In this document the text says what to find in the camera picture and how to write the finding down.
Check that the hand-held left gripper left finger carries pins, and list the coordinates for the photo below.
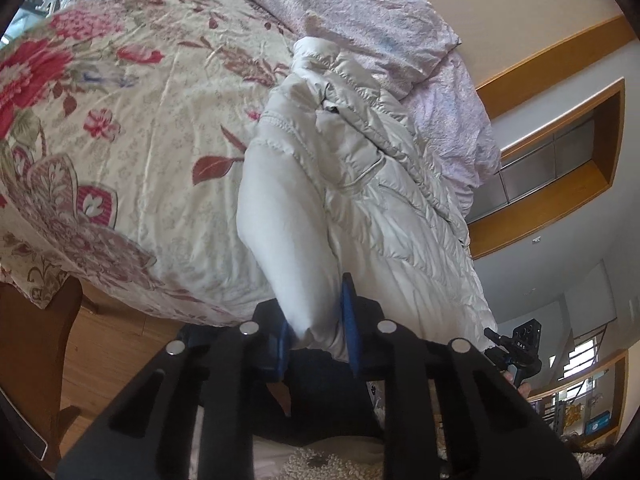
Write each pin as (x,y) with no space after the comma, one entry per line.
(279,355)

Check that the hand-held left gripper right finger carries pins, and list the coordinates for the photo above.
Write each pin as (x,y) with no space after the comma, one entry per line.
(349,332)

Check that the white puffer jacket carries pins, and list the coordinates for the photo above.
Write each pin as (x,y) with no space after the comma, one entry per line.
(360,210)

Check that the person's right hand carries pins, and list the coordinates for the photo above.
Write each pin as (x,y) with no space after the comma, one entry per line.
(520,387)

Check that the person's dark pants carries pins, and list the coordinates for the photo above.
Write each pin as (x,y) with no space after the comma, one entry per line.
(325,400)

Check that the wooden handrail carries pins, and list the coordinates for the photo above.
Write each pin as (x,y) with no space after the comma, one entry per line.
(580,377)

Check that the white roller blind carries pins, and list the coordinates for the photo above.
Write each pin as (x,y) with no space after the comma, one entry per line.
(592,297)

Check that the blue box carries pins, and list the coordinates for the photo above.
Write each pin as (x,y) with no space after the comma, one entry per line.
(598,422)

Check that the white shaggy rug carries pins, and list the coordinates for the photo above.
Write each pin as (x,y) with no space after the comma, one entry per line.
(320,465)

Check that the wooden chair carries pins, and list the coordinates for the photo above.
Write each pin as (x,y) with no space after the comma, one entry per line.
(35,350)

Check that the floral bed quilt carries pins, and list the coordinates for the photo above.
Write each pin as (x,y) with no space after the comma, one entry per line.
(150,135)

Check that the pink crinkled pillow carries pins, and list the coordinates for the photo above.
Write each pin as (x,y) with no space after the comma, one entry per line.
(400,50)

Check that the window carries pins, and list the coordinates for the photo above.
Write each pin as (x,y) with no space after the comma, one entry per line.
(30,7)

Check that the wooden wall niche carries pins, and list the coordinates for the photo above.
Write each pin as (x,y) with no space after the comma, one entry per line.
(555,195)

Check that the wooden wall trim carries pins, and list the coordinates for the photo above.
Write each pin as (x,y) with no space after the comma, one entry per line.
(555,57)

